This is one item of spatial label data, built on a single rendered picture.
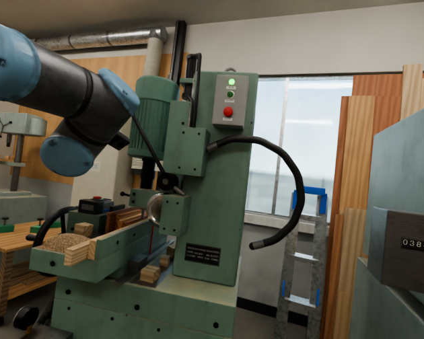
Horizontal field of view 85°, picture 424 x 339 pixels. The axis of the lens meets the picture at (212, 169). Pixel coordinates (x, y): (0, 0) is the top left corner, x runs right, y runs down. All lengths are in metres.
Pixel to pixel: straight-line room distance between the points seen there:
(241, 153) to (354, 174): 1.39
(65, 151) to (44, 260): 0.40
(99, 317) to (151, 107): 0.72
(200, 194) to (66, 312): 0.56
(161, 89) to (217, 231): 0.56
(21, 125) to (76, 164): 2.63
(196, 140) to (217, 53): 1.93
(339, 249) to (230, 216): 1.29
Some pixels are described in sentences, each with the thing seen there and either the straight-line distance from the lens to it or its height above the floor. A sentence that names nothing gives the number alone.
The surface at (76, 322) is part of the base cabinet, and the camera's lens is 0.97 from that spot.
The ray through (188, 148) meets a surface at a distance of 0.73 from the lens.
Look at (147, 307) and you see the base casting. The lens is 0.83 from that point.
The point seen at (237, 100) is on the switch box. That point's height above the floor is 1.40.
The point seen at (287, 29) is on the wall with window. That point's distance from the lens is 2.57.
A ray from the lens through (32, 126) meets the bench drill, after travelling 3.03.
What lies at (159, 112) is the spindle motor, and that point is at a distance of 0.92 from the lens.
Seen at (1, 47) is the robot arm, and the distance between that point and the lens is 0.39.
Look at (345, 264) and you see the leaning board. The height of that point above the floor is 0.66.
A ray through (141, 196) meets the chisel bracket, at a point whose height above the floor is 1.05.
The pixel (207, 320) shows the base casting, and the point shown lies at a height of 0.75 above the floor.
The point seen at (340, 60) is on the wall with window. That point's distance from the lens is 2.44.
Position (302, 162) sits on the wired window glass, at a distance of 2.24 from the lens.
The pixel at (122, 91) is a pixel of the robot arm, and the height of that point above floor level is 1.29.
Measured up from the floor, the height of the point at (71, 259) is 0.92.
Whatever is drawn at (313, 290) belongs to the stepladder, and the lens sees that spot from 1.58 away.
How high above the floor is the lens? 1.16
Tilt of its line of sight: 2 degrees up
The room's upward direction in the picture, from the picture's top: 7 degrees clockwise
